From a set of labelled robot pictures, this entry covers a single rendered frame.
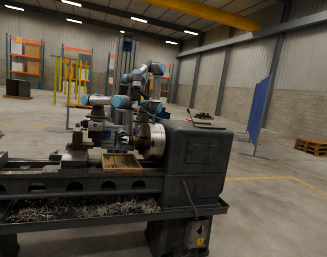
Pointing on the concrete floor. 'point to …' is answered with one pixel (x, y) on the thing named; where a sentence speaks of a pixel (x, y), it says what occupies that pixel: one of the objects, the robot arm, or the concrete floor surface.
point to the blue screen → (257, 112)
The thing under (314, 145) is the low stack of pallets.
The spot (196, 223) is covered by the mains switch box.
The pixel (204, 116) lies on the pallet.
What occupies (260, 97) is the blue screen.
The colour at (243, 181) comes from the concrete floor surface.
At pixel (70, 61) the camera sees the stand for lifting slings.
